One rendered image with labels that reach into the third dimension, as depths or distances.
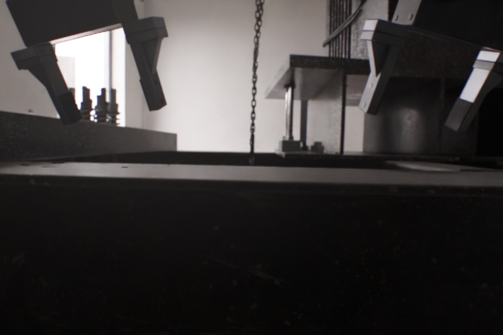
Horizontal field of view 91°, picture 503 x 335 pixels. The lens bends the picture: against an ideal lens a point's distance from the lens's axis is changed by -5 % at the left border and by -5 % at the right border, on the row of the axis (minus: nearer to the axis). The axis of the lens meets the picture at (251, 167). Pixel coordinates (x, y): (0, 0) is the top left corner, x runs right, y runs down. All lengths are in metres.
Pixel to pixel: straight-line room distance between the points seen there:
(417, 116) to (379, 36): 0.50
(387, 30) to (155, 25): 0.25
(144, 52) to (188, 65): 2.92
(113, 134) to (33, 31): 0.37
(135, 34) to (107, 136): 0.40
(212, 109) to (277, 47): 1.01
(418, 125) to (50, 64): 0.78
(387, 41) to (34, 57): 0.42
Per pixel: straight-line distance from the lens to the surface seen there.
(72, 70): 8.23
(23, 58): 0.44
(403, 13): 0.37
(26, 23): 0.41
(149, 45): 0.35
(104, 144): 0.69
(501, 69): 0.44
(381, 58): 0.36
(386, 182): 0.25
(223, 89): 3.11
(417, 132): 0.81
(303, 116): 1.25
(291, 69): 0.67
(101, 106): 0.79
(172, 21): 3.49
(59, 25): 0.39
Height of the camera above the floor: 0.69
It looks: 5 degrees down
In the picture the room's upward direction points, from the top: 1 degrees clockwise
